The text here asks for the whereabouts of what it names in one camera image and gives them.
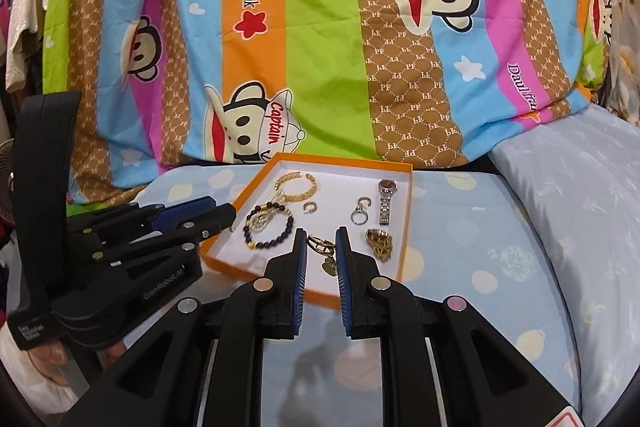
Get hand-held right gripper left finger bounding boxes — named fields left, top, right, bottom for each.
left=57, top=228, right=307, bottom=427

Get gold chain with heart pendant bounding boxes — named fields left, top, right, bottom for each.
left=307, top=234, right=337, bottom=278

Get colorful monkey print blanket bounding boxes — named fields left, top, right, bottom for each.
left=40, top=0, right=615, bottom=208

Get light blue planet print quilt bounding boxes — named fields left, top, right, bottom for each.
left=135, top=166, right=586, bottom=427

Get orange jewelry box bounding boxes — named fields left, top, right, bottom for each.
left=200, top=152, right=415, bottom=311

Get gold bangle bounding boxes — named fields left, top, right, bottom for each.
left=273, top=171, right=319, bottom=204

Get light blue pillow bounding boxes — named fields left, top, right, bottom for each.
left=487, top=106, right=640, bottom=427

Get black bead bracelet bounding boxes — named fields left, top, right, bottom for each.
left=243, top=202, right=296, bottom=251

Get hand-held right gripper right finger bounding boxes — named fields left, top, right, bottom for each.
left=335, top=227, right=581, bottom=427

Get wide gold patterned ring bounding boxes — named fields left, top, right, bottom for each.
left=365, top=229, right=394, bottom=264

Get white pearl bracelet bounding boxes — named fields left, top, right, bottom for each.
left=250, top=205, right=281, bottom=235

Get hanging clothes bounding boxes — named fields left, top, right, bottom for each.
left=0, top=0, right=62, bottom=94

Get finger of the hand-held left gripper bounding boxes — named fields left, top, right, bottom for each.
left=66, top=196, right=222, bottom=242
left=74, top=202, right=238, bottom=266

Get grey floral cloth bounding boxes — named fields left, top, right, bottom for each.
left=600, top=0, right=640, bottom=128

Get silver wrist watch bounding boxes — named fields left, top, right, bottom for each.
left=377, top=179, right=399, bottom=226

